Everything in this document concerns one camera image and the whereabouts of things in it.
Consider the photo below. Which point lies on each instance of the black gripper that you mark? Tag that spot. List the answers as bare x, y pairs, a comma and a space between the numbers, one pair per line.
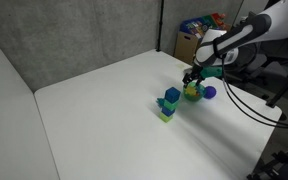
197, 70

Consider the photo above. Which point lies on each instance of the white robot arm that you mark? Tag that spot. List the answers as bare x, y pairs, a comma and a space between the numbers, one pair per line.
277, 23

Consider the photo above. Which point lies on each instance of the teal toy piece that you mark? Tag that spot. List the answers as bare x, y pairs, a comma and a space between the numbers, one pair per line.
201, 90

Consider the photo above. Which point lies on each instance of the green bowl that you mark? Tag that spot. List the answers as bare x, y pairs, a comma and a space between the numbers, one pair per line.
194, 97

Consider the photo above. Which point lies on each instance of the wooden toy shelf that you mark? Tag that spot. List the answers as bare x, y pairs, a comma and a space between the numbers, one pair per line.
184, 45

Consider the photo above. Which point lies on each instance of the teal gear toy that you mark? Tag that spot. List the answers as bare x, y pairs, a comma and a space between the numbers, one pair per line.
159, 101

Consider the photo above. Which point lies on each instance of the purple ball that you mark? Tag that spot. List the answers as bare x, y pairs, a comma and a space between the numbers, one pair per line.
210, 92

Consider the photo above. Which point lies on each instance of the large dark blue block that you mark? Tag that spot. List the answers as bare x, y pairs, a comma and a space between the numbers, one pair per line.
172, 94

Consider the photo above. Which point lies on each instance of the small blue block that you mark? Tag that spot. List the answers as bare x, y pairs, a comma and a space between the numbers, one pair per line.
168, 111

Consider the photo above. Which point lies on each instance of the lime green block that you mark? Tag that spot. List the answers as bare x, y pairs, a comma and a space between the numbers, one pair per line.
166, 117

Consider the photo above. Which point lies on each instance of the blue storage bin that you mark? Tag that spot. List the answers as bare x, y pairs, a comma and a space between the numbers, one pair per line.
192, 26

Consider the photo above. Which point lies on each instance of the red storage bin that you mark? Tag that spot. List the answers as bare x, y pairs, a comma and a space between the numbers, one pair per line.
218, 20

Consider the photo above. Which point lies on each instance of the black vertical pole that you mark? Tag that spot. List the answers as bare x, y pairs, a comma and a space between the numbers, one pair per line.
159, 25

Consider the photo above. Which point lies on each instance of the grey office chair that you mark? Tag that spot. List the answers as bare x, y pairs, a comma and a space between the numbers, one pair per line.
260, 65

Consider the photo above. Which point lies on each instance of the black tripod stand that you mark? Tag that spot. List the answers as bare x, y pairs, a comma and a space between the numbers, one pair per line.
285, 86

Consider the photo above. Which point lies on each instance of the black floor equipment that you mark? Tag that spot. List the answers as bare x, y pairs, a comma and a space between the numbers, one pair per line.
280, 163

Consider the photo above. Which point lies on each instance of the white side panel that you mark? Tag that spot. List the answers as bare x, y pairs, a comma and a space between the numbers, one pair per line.
7, 116

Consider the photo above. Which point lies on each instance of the teal camera mount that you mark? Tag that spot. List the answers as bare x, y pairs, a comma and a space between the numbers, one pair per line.
213, 72

